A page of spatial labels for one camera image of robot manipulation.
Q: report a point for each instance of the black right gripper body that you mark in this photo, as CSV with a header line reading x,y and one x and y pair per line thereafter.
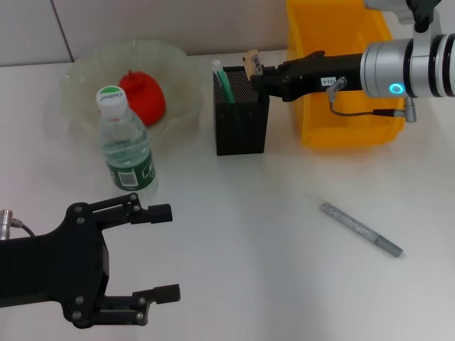
x,y
320,74

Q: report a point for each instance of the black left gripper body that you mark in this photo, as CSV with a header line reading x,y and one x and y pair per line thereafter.
x,y
60,270

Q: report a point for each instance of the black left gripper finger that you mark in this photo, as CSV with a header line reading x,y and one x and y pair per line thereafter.
x,y
145,211
138,303

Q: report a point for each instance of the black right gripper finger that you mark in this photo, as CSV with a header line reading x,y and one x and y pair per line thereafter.
x,y
270,69
264,83

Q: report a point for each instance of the beige eraser with barcode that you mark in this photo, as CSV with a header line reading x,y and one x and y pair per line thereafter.
x,y
253,62

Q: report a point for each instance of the green pen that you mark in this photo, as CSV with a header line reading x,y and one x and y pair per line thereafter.
x,y
225,85

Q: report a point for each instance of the clear green-label water bottle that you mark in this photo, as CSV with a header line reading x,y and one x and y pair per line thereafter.
x,y
124,142

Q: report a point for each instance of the grey glitter pen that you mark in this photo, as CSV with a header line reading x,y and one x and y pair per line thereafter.
x,y
359,229

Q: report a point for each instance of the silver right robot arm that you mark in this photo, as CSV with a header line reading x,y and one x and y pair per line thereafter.
x,y
409,69

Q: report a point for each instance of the black mesh pen holder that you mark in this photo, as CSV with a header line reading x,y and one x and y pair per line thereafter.
x,y
241,131

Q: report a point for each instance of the pale green glass fruit plate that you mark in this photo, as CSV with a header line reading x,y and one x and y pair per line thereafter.
x,y
170,71

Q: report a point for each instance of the yellow plastic bin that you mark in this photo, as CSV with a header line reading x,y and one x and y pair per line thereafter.
x,y
337,120

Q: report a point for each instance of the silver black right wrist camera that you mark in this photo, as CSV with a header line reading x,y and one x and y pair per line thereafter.
x,y
409,9

